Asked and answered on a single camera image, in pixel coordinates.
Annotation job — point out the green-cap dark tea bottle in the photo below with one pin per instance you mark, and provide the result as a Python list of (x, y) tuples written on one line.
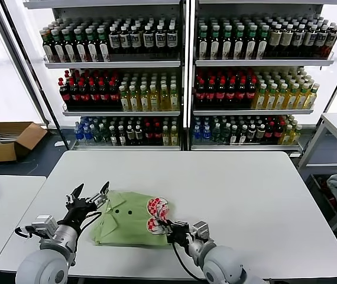
[(262, 47), (81, 51), (227, 47), (48, 51), (59, 51), (70, 51), (239, 47), (203, 47), (93, 51), (250, 47), (104, 51), (215, 47)]

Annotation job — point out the white-label dark drink bottle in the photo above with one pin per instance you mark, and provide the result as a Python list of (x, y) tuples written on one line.
[(125, 41), (135, 41), (160, 41), (113, 136), (148, 41), (310, 40), (122, 136), (298, 40), (171, 40), (321, 41), (242, 136), (114, 41), (233, 136)]

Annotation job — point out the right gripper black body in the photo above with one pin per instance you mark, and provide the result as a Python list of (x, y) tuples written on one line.
[(180, 233)]

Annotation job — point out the white paper scrap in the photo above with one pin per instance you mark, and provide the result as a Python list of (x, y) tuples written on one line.
[(59, 144)]

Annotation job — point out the metal rods bundle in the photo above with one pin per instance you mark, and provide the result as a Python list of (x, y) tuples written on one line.
[(6, 137)]

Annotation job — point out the green t-shirt with red print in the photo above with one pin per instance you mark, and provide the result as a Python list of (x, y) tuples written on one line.
[(127, 227)]

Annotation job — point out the yellow juice bottle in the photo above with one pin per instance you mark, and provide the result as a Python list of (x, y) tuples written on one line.
[(134, 102), (174, 100), (281, 100), (165, 136), (291, 100), (311, 99), (302, 100), (164, 101), (145, 102), (286, 135), (260, 100), (270, 100), (174, 136), (154, 102), (124, 102), (295, 135)]

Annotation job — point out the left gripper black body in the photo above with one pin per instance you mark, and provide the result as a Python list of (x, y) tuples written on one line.
[(78, 213)]

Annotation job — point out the dark green water bottle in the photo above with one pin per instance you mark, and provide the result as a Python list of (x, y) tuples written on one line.
[(105, 135), (215, 135), (97, 135)]

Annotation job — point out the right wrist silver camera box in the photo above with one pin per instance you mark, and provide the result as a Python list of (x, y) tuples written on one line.
[(203, 229)]

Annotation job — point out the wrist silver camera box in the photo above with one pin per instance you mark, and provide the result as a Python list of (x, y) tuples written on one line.
[(203, 229), (44, 223)]

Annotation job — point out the beige-label dark drink bottle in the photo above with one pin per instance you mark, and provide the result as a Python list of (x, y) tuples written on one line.
[(275, 40), (251, 132), (287, 40), (139, 133), (260, 132), (130, 133)]

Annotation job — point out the white metal shelf rack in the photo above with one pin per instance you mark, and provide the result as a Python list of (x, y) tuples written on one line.
[(263, 63), (112, 64)]

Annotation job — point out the dark red drink bottle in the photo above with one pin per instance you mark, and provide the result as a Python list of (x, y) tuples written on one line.
[(332, 41)]

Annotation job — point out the red-cap cola bottle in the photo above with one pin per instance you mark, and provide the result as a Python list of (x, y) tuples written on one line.
[(74, 96), (65, 96), (200, 94), (114, 96), (269, 132), (278, 132), (242, 94), (232, 94), (148, 133), (210, 94), (221, 94), (157, 133), (104, 96), (94, 96), (84, 96), (251, 94)]

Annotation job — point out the red garment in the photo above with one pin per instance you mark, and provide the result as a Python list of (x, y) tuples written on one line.
[(332, 202)]

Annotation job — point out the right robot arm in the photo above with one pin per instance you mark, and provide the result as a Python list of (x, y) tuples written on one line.
[(224, 263)]

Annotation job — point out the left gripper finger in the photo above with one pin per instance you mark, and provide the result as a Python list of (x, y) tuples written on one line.
[(99, 198), (71, 199)]

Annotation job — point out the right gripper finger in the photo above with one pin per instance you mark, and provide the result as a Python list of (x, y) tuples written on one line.
[(163, 230), (165, 223)]

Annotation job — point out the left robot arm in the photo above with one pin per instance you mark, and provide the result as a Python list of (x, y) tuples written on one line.
[(44, 263)]

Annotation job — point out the blue sports drink bottle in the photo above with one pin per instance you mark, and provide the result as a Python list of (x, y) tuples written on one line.
[(88, 134), (197, 133), (79, 134), (206, 133)]

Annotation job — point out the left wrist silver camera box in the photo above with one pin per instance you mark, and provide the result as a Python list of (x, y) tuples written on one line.
[(44, 223)]

